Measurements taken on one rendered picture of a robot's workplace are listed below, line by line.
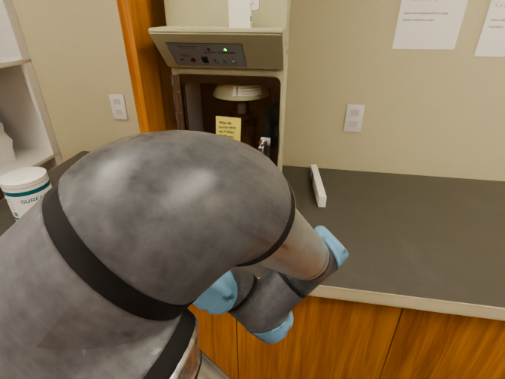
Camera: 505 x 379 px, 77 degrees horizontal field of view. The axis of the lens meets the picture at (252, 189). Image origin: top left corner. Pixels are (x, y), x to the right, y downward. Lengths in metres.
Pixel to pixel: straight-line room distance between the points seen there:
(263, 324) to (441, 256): 0.64
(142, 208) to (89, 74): 1.51
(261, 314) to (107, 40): 1.30
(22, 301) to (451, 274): 0.95
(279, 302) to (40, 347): 0.40
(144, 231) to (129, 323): 0.05
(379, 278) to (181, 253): 0.78
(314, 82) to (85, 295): 1.25
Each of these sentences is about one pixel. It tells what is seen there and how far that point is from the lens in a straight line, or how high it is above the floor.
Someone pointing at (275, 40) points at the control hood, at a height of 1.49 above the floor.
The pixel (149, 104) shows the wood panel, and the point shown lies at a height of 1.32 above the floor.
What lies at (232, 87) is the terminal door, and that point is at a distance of 0.94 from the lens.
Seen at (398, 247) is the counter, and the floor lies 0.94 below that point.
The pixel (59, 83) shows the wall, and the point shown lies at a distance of 1.77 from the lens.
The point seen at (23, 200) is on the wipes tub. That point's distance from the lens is 1.22.
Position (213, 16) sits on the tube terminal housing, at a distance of 0.94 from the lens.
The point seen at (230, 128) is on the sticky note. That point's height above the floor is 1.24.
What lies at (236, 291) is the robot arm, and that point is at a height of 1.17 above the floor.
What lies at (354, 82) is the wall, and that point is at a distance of 1.37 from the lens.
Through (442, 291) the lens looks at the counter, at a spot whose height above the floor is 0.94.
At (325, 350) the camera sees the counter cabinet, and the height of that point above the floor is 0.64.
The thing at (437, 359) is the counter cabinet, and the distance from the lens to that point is 1.15.
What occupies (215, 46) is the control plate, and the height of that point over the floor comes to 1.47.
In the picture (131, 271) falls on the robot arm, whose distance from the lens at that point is 0.18.
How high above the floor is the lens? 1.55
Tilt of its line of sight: 29 degrees down
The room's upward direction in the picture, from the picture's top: straight up
